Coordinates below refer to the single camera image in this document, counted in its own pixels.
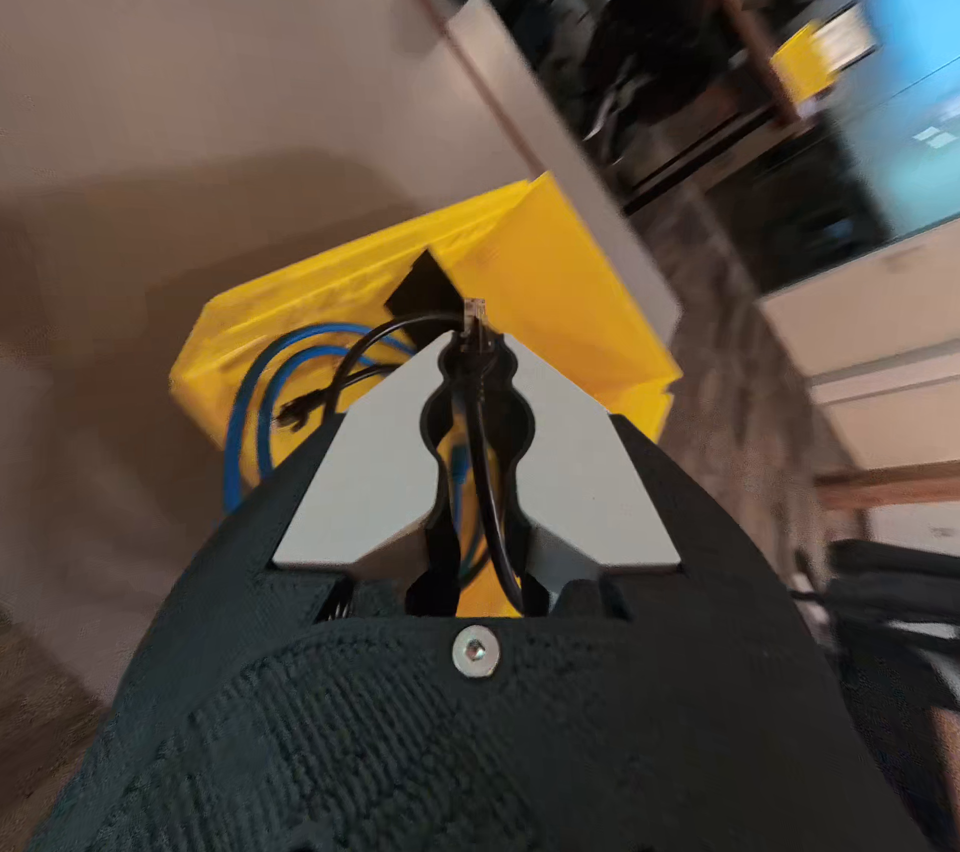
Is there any blue ethernet cable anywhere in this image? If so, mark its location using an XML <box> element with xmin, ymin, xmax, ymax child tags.
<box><xmin>223</xmin><ymin>321</ymin><xmax>492</xmax><ymax>579</ymax></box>

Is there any small yellow bin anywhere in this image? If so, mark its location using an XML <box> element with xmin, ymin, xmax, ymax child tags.
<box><xmin>771</xmin><ymin>20</ymin><xmax>835</xmax><ymax>105</ymax></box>

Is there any black adapter cable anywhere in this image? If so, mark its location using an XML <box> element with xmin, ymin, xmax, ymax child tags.
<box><xmin>273</xmin><ymin>297</ymin><xmax>526</xmax><ymax>617</ymax></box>

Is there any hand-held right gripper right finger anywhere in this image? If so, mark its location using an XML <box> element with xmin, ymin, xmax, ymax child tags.
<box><xmin>498</xmin><ymin>335</ymin><xmax>682</xmax><ymax>612</ymax></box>

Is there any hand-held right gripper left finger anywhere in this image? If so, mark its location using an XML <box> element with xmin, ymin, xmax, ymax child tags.
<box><xmin>271</xmin><ymin>333</ymin><xmax>459</xmax><ymax>613</ymax></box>

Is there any glass window wall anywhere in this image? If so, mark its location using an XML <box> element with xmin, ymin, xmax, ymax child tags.
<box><xmin>825</xmin><ymin>0</ymin><xmax>960</xmax><ymax>246</ymax></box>

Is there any framed picture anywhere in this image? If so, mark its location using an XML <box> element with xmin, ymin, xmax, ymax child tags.
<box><xmin>817</xmin><ymin>3</ymin><xmax>880</xmax><ymax>73</ymax></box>

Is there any long dark table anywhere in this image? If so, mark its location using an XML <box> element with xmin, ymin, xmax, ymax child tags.
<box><xmin>663</xmin><ymin>0</ymin><xmax>807</xmax><ymax>126</ymax></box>

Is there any wooden post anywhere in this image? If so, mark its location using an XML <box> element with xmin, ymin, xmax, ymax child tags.
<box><xmin>813</xmin><ymin>461</ymin><xmax>960</xmax><ymax>512</ymax></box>

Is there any yellow plastic bin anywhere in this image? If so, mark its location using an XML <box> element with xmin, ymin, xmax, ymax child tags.
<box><xmin>168</xmin><ymin>171</ymin><xmax>684</xmax><ymax>619</ymax></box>

